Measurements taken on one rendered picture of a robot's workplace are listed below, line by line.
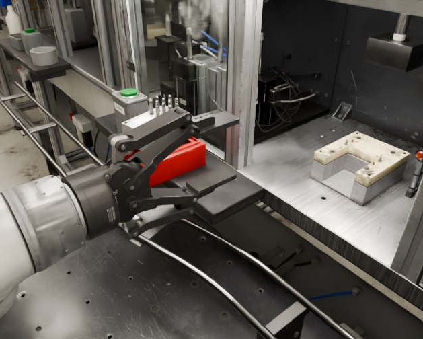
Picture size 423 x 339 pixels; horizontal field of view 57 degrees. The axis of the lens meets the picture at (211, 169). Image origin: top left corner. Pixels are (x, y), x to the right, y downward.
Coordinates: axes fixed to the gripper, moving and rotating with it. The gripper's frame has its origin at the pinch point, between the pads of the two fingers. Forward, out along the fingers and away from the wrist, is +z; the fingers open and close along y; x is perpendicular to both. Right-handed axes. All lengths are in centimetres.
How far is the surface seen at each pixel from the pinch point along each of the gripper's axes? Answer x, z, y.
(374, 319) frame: -14, 38, -54
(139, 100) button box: 42.9, 11.5, -10.0
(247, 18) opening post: 18.4, 22.0, 11.3
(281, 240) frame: 16, 38, -51
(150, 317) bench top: 13.3, -6.9, -44.4
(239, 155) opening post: 18.4, 21.8, -17.4
